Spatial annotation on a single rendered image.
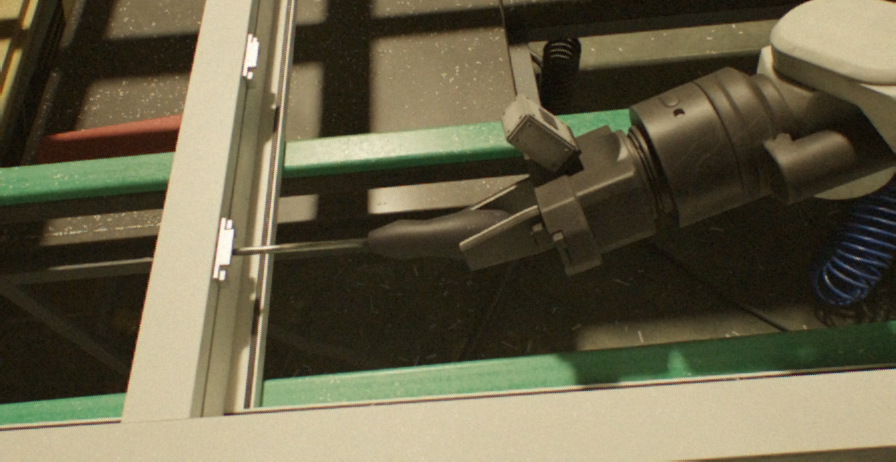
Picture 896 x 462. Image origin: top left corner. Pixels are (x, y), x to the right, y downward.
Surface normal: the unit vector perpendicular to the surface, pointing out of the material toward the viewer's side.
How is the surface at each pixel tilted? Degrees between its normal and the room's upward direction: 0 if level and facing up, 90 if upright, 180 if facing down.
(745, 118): 26
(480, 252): 61
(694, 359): 0
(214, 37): 0
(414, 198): 0
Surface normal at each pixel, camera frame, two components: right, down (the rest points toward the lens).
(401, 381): -0.05, -0.52
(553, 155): 0.03, 0.49
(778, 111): -0.25, -0.13
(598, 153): -0.40, -0.79
